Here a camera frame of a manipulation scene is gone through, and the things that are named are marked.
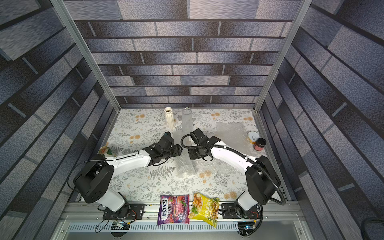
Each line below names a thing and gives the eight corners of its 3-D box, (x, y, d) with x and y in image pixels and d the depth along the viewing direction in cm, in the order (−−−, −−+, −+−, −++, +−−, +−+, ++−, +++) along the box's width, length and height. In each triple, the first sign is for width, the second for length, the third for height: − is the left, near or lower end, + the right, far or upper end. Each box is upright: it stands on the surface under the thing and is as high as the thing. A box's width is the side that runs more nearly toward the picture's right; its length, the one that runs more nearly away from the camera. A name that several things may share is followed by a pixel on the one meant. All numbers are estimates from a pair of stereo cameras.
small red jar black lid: (253, 152, 99) (258, 145, 92) (251, 144, 103) (255, 137, 95) (262, 152, 99) (267, 145, 92) (259, 144, 103) (264, 137, 95)
